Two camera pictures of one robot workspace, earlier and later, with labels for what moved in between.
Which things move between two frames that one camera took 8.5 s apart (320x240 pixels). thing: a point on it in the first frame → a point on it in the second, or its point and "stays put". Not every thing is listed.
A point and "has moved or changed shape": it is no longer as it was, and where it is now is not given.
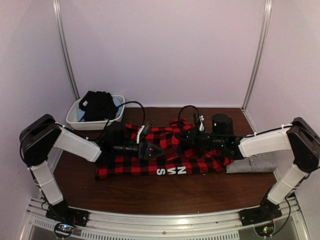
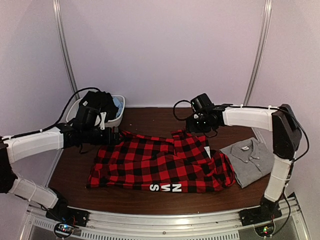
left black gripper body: [119, 150] → [90, 137]
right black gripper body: [213, 141] → [202, 126]
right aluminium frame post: [267, 13] stays put
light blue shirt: [81, 112] stays put
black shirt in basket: [98, 105] stays put
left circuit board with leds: [64, 229] stays put
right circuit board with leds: [265, 230] stays put
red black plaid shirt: [128, 164] has moved or changed shape
